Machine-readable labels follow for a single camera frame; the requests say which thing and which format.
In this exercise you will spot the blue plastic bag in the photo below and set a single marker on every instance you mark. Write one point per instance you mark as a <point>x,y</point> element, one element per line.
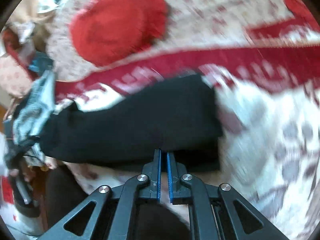
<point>40,63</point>

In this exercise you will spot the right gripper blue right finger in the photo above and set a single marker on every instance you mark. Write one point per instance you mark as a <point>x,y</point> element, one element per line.
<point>175,170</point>

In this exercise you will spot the red heart-shaped pillow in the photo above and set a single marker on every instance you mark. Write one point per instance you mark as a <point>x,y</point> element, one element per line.
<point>106,31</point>

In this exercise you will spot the grey fleece jacket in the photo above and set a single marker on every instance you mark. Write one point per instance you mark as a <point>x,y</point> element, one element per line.
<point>35,109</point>

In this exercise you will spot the floral folded quilt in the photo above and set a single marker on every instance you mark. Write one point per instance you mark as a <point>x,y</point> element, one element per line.
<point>191,23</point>

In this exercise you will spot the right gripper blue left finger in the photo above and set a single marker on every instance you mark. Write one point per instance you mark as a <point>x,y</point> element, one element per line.
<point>152,192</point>

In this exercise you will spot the red and white floral blanket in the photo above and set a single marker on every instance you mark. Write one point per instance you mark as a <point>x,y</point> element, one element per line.
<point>267,84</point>

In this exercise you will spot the small red ruffled pillow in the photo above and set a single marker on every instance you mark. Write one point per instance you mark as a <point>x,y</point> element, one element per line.
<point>301,12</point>

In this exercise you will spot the black pants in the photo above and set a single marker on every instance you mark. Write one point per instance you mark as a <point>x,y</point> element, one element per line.
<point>176,116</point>

